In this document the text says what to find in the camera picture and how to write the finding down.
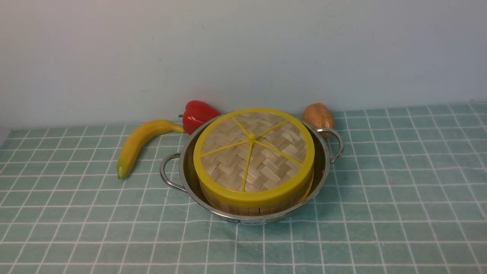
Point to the yellow rimmed bamboo steamer basket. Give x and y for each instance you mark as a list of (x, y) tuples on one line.
[(257, 194)]

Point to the red plastic bell pepper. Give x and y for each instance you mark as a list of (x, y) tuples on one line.
[(196, 114)]

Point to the stainless steel pot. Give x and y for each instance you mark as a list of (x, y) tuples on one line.
[(190, 183)]

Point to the green checkered tablecloth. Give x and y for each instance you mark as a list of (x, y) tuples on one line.
[(408, 196)]

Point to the yellow plastic banana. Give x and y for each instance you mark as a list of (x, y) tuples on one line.
[(136, 142)]

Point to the brown plastic potato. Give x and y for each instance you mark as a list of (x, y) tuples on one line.
[(318, 116)]

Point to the yellow woven bamboo steamer lid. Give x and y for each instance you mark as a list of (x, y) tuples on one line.
[(255, 139)]

